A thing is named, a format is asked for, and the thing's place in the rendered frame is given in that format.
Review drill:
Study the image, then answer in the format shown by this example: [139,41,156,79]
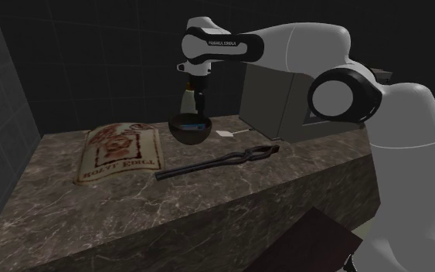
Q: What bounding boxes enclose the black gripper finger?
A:
[195,91,206,116]

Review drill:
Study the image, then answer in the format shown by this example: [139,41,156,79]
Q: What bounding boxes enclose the small white spatula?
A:
[215,127,250,138]

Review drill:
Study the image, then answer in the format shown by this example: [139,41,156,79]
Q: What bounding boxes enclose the grey box appliance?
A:
[238,62,365,144]

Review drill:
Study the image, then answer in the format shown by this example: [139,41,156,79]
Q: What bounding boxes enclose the pale bottle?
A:
[180,82,199,116]

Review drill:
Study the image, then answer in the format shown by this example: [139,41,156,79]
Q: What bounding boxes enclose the beige printed sack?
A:
[73,122,165,187]

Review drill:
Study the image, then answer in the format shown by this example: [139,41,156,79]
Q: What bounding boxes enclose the black tongs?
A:
[154,144,280,182]

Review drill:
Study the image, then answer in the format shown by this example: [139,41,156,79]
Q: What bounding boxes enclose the dark brown bowl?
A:
[168,112,213,146]

